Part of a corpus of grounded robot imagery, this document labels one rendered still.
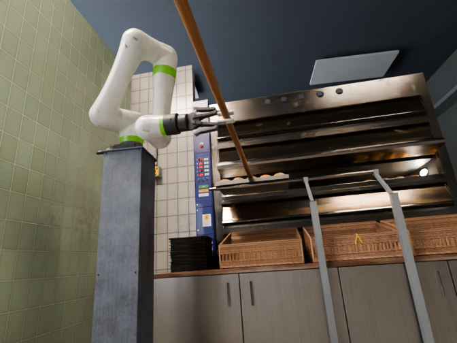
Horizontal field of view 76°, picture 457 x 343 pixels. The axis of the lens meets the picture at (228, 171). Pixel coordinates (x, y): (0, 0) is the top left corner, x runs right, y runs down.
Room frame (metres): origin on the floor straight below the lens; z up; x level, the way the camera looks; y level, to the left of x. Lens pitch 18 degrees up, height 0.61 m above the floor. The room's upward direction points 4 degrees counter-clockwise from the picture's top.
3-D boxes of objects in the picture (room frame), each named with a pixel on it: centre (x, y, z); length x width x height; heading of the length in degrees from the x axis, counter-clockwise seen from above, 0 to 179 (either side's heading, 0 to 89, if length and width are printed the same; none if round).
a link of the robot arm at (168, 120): (1.14, 0.22, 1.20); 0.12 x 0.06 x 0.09; 172
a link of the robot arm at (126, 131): (1.46, 0.53, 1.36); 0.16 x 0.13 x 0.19; 137
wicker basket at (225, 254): (2.21, -0.21, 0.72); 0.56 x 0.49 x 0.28; 81
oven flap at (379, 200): (2.39, -0.81, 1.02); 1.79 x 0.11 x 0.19; 81
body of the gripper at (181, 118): (1.12, 0.15, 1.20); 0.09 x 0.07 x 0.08; 82
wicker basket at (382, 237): (2.12, -0.80, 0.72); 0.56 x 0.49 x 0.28; 81
